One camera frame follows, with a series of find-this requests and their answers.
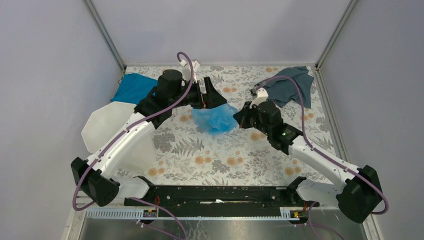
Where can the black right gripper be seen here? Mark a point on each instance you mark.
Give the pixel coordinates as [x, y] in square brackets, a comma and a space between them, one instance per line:
[242, 116]

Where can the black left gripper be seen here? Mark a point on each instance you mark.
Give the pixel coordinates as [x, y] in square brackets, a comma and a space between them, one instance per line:
[212, 98]

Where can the blue plastic trash bag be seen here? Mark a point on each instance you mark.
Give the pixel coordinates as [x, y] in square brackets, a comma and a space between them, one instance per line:
[215, 121]

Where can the white trash bin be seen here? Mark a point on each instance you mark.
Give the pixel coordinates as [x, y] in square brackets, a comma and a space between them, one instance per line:
[106, 132]

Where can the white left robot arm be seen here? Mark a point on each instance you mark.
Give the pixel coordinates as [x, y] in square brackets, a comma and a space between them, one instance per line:
[93, 175]

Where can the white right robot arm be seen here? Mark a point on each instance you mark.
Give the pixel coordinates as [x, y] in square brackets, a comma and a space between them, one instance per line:
[355, 191]

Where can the grey-blue cloth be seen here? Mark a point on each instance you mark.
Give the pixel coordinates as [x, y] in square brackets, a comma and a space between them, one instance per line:
[282, 91]

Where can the bright blue cloth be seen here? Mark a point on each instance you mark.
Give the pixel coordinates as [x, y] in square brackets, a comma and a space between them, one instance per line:
[133, 88]

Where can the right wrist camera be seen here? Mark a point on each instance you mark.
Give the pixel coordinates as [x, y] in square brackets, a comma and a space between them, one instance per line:
[260, 95]

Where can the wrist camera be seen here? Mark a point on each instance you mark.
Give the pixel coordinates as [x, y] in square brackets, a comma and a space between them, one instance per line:
[260, 95]
[187, 71]

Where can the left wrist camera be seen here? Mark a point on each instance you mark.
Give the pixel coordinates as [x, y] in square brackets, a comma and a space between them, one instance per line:
[187, 71]

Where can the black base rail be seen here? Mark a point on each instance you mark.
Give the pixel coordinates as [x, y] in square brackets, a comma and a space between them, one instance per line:
[263, 196]

